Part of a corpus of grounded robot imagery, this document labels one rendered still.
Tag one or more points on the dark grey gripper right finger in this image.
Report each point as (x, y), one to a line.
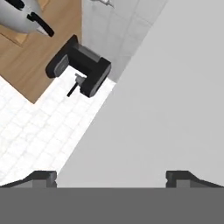
(182, 178)

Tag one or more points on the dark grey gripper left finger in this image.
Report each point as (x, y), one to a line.
(40, 178)

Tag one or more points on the white cabinet door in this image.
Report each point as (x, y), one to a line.
(163, 102)

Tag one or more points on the wooden tray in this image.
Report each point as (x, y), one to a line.
(35, 55)

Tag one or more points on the black coffee machine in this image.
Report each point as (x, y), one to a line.
(87, 65)

